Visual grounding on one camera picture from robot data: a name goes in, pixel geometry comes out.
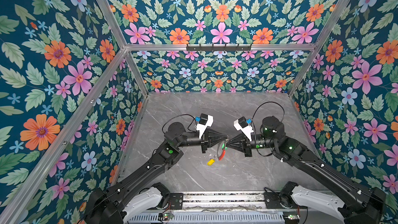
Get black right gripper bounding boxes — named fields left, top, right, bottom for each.
left=225, top=133, right=277, bottom=158

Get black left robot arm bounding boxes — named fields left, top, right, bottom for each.
left=82, top=122, right=228, bottom=224

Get yellow key tag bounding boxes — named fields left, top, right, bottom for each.
left=207, top=159, right=215, bottom=166

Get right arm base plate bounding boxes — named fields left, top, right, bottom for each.
left=263, top=191, right=308, bottom=210

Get white vented cable duct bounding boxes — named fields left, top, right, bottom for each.
left=128, top=212, right=285, bottom=224

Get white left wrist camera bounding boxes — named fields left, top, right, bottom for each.
left=195, top=114, right=214, bottom=139

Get black wall hook rack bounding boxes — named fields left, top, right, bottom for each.
left=186, top=44, right=252, bottom=52

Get silver keyring with red grip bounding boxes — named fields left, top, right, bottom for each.
left=214, top=140, right=227, bottom=161

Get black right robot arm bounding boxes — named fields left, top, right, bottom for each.
left=227, top=116, right=386, bottom=224

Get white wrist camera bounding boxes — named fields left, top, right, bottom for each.
left=233, top=117, right=254, bottom=142
left=195, top=114, right=214, bottom=139

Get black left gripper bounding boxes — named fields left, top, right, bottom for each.
left=176, top=127, right=228, bottom=154

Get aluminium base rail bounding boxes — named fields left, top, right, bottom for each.
left=130, top=190, right=352, bottom=212

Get aluminium frame bars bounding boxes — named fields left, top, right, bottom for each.
left=1, top=0, right=338, bottom=223

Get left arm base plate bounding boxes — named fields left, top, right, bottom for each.
left=148, top=192, right=184, bottom=211

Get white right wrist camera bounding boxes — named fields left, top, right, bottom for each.
left=233, top=117, right=254, bottom=142

